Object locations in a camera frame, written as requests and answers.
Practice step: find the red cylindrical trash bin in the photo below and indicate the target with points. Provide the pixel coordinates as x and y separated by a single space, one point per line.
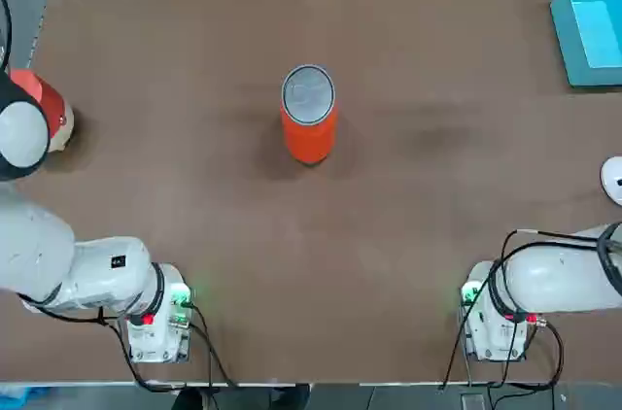
311 143

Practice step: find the silver round bin lid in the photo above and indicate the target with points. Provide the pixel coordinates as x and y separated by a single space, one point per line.
308 94

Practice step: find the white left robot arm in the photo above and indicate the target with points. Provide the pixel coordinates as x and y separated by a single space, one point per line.
39 245

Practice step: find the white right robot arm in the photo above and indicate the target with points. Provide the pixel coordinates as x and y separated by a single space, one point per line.
549 283

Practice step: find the teal open box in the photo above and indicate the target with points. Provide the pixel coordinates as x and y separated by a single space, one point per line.
595 36

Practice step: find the red and beige rounded object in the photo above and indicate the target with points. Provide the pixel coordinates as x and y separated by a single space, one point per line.
51 99

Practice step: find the white rounded device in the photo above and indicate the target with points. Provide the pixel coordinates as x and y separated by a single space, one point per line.
613 177

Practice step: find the blue crumpled plastic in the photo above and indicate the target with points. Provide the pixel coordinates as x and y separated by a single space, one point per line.
14 395

